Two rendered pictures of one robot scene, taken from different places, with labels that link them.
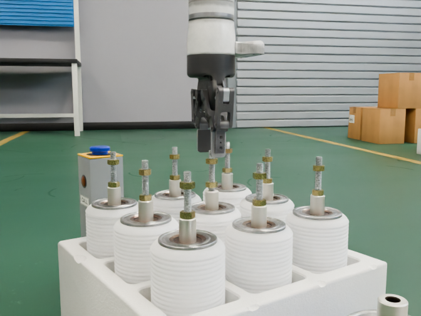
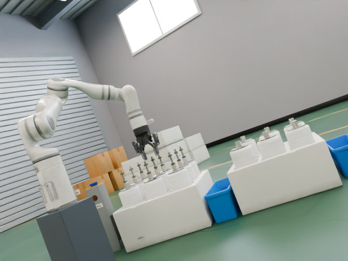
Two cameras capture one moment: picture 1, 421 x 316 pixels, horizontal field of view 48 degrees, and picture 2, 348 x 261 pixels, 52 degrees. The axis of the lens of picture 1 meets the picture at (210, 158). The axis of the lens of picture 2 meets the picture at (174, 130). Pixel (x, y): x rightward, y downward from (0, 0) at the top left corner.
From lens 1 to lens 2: 119 cm
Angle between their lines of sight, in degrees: 44
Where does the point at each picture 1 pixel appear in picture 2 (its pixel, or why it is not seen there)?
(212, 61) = (145, 127)
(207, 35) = (141, 120)
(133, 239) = (157, 182)
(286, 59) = (8, 175)
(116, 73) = not seen: outside the picture
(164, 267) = (179, 176)
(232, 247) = not seen: hidden behind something
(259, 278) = (192, 177)
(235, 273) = not seen: hidden behind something
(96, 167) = (100, 188)
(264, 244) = (189, 167)
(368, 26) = (52, 139)
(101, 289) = (156, 202)
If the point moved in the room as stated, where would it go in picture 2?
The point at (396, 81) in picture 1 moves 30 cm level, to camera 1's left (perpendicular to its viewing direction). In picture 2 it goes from (96, 159) to (78, 165)
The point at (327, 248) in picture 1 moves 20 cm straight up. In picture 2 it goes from (196, 169) to (181, 130)
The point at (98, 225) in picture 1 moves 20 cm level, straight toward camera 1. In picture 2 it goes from (131, 193) to (167, 183)
